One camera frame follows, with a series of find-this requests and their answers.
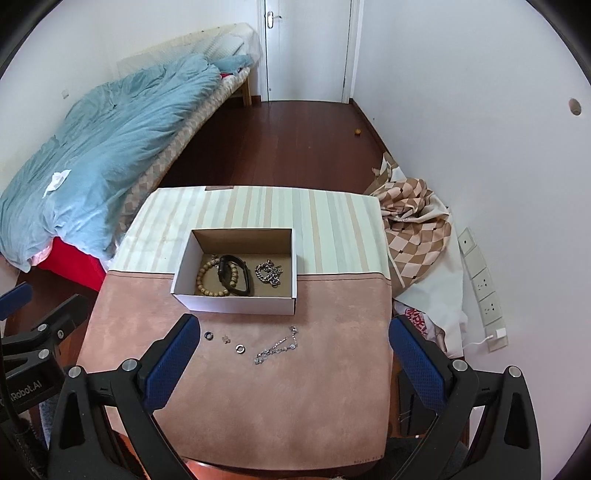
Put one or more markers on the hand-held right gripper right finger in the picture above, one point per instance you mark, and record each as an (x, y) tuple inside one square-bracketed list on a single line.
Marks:
[(415, 360)]

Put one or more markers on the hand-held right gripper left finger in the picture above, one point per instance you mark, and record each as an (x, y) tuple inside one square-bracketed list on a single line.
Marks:
[(173, 360)]

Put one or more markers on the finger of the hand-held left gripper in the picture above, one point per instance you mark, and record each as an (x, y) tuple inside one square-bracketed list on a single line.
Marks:
[(16, 297), (55, 327)]

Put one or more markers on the white cardboard box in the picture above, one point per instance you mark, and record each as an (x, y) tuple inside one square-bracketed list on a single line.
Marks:
[(231, 304)]

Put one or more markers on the white bag with red print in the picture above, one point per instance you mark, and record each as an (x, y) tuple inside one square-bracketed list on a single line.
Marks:
[(438, 300)]

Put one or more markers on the red bed sheet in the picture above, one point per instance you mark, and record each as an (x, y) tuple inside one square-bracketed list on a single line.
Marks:
[(74, 263)]

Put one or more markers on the white charger plug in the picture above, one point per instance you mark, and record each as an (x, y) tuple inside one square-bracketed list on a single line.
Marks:
[(499, 339)]

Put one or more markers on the black wristband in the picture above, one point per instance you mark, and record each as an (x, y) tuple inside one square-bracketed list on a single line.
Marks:
[(244, 277)]

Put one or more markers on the pink desk mat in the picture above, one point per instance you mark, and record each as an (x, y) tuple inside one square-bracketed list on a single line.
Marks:
[(286, 406)]

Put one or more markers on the white tissue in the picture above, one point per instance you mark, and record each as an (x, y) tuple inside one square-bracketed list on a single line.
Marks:
[(57, 182)]

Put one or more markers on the brown checkered cloth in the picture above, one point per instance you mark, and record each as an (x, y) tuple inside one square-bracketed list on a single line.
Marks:
[(415, 230)]

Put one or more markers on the striped tablecloth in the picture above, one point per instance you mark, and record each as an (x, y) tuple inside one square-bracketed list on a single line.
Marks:
[(323, 221)]

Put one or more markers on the light blue blanket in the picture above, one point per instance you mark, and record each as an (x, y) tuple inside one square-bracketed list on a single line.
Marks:
[(115, 138)]

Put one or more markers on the bed with checkered mattress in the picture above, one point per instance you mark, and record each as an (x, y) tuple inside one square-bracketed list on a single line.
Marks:
[(184, 134)]

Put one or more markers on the white pillow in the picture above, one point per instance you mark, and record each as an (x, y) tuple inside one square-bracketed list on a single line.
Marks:
[(231, 44)]

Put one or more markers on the white door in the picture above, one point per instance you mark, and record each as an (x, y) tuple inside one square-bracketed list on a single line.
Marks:
[(307, 50)]

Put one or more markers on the white wall socket plate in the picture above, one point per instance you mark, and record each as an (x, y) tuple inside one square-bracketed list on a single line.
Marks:
[(491, 308), (467, 240), (484, 284), (476, 262)]

